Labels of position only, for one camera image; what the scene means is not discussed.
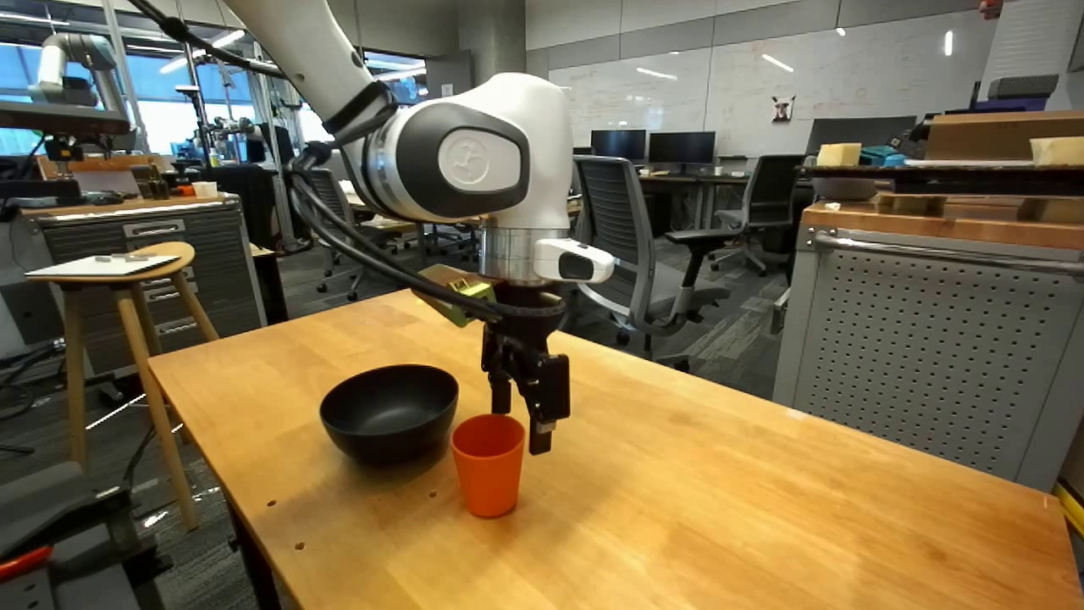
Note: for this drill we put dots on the white paper sheet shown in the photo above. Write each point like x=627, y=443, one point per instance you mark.
x=102, y=265

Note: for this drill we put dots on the wooden stool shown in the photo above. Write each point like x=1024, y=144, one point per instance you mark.
x=129, y=325

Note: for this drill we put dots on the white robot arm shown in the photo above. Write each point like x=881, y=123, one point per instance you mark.
x=451, y=153

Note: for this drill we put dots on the small wall poster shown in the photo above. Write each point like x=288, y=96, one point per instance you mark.
x=785, y=108

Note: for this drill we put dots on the black computer monitor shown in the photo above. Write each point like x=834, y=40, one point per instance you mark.
x=684, y=147
x=617, y=144

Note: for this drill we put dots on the pale foam block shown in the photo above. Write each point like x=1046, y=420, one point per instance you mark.
x=1059, y=150

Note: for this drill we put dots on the olive wrist camera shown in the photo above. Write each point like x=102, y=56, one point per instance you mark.
x=460, y=294

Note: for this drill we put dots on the low wooden tray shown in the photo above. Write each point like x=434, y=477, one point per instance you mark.
x=972, y=205

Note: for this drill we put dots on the gray drawer cabinet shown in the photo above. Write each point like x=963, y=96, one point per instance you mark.
x=157, y=256

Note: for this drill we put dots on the black bowl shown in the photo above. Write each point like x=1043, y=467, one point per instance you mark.
x=389, y=413

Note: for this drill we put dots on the dark swivel chair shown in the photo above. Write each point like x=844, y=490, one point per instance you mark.
x=336, y=225

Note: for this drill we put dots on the orange plastic cup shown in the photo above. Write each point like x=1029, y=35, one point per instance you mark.
x=489, y=467

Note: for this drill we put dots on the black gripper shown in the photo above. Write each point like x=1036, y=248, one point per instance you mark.
x=528, y=323

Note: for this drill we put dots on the large wooden box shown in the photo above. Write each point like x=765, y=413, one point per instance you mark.
x=984, y=138

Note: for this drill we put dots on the black office chair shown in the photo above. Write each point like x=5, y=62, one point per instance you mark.
x=771, y=196

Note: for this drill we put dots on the gray mesh office chair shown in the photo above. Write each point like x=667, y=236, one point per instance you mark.
x=615, y=221

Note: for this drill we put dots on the small tan box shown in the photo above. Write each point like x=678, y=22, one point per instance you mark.
x=838, y=153

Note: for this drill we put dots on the gray perforated metal cabinet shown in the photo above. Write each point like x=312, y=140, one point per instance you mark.
x=935, y=349

